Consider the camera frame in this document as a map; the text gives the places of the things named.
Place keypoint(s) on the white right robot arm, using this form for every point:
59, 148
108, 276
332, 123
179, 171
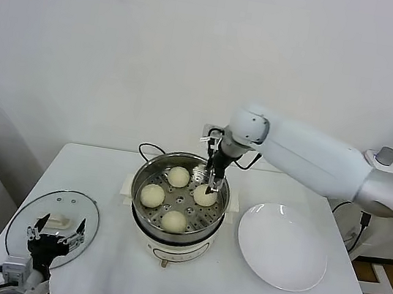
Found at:
309, 156

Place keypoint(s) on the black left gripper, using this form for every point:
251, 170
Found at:
44, 247

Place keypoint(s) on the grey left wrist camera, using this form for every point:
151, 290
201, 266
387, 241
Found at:
15, 269

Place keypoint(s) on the perforated steel steamer basket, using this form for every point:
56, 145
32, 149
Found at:
204, 216

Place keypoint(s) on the large white plate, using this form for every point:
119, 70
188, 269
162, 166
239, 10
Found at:
277, 251

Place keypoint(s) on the round glass pot lid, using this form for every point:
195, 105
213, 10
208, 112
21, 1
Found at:
73, 206

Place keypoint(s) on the grey cylindrical speaker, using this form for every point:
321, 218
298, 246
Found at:
385, 156

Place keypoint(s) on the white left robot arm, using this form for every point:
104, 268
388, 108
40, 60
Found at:
33, 285

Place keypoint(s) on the white steamed baozi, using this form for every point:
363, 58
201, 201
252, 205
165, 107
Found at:
152, 196
203, 199
178, 177
173, 222

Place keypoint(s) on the white side desk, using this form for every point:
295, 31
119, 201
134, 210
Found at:
381, 274

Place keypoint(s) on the cream electric cooking pot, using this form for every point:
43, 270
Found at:
173, 251

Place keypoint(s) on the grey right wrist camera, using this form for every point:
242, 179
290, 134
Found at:
213, 134

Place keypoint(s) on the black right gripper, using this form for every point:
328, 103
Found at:
221, 162

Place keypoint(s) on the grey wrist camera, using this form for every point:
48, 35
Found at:
213, 134
15, 269

